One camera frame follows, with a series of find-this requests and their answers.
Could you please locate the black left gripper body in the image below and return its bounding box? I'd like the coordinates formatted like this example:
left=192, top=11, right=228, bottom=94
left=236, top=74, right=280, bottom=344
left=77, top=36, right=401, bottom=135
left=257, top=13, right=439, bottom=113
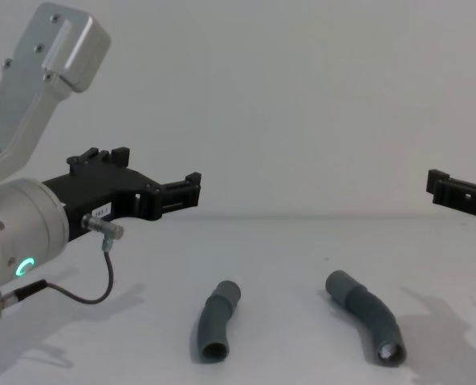
left=42, top=159, right=161, bottom=245

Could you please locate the white table cloth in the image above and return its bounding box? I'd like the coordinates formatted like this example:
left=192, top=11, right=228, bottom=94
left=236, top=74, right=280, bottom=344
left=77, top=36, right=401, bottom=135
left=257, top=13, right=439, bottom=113
left=0, top=216, right=476, bottom=385

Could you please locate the short grey bent pipe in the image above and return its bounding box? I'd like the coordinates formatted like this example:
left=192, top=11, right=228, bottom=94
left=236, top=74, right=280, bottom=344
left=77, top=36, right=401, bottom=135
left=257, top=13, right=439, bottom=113
left=192, top=279, right=243, bottom=365

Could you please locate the long grey bent pipe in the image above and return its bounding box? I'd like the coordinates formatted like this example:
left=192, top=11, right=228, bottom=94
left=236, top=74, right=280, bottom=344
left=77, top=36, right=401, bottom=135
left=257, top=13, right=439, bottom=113
left=324, top=269, right=409, bottom=367

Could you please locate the thin dark gripper cable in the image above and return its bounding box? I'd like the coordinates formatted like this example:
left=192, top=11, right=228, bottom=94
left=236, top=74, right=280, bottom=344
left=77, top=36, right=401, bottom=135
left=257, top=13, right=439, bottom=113
left=0, top=213, right=125, bottom=323

